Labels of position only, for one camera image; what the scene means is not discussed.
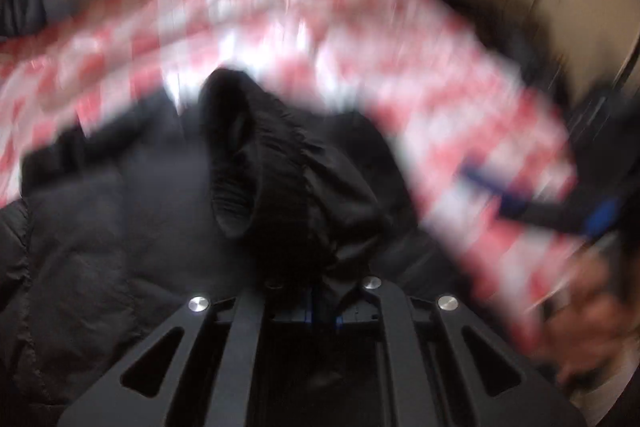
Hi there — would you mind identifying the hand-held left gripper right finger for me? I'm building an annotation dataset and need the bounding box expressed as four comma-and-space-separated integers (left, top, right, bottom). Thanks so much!
314, 276, 587, 427

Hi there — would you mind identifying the person's right hand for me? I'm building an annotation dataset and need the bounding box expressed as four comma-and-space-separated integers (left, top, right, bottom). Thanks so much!
542, 252, 628, 385

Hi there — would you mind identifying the black puffer jacket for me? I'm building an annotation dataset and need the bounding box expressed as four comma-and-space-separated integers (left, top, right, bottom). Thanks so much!
0, 67, 481, 413

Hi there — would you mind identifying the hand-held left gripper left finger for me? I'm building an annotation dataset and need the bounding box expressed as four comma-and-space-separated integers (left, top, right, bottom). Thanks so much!
57, 279, 314, 427

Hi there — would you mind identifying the red white checkered plastic sheet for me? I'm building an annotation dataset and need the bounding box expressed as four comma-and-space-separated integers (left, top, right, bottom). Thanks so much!
0, 0, 596, 358

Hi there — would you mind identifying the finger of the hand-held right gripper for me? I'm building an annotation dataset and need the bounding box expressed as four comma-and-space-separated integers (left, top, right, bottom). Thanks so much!
459, 163, 621, 240

